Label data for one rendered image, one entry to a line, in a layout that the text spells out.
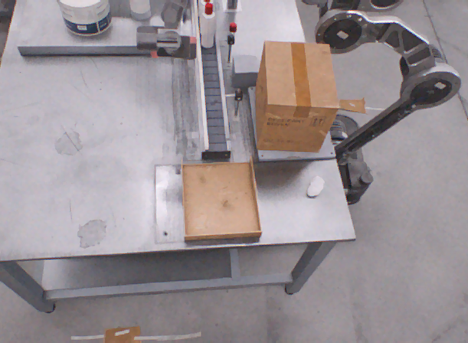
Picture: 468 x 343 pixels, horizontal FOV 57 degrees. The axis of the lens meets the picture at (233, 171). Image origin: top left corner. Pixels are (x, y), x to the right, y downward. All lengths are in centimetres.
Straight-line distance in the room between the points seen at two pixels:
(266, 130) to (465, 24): 283
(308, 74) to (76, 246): 97
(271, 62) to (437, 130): 185
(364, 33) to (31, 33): 135
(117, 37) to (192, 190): 78
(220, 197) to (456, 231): 166
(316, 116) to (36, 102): 108
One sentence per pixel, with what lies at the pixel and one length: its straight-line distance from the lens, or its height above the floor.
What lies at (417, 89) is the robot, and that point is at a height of 89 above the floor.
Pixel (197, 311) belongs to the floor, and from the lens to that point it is 225.
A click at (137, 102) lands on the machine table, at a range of 179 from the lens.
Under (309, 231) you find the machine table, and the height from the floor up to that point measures 83.
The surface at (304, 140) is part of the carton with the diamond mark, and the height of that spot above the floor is 93.
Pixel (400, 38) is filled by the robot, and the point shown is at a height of 113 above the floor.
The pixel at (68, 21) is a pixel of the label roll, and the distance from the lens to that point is 201.
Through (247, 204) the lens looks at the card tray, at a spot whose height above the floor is 83.
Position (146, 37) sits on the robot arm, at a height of 133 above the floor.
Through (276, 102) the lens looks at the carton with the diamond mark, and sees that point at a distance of 143.
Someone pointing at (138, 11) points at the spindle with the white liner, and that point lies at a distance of 203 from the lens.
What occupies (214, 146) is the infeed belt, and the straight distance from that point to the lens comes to 159.
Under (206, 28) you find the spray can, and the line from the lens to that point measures 185.
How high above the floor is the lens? 219
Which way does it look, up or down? 59 degrees down
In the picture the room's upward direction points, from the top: 9 degrees clockwise
